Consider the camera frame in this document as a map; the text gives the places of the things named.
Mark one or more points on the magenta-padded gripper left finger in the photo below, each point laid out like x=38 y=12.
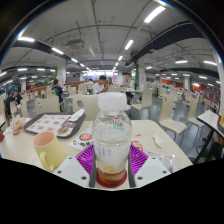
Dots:
x=71 y=170

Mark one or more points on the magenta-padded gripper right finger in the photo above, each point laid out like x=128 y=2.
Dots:
x=151 y=170

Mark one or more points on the clear bottle with amber drink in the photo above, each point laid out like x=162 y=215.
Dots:
x=111 y=133

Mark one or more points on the clear plastic wrapper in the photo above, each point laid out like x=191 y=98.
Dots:
x=161 y=161

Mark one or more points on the pale yellow mug pink inside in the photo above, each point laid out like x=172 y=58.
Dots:
x=53 y=150

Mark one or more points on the small red sauce packet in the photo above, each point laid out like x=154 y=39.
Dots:
x=137 y=145

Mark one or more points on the crumpled white tissue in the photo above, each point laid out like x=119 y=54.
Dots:
x=158 y=140

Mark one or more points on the printed food picture leaflet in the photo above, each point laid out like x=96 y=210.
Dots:
x=81 y=140

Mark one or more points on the dark brown food tray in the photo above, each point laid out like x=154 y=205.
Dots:
x=78 y=128

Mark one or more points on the printed paper tray liner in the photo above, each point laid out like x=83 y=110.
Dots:
x=43 y=123

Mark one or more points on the crumpled white napkin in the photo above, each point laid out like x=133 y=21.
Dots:
x=77 y=115

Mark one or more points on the person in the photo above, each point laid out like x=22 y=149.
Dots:
x=57 y=90
x=99 y=87
x=18 y=96
x=213 y=150
x=128 y=83
x=10 y=101

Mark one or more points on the group of beige chairs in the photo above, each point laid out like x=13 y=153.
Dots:
x=46 y=105

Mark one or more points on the clear bag with orange food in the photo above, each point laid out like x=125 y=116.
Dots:
x=17 y=124

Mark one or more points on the white neighbouring table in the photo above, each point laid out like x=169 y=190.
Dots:
x=210 y=118

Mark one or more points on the ceiling air conditioner unit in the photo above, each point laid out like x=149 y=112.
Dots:
x=76 y=44

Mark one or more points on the group of ceiling lights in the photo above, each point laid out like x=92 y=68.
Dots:
x=155 y=14

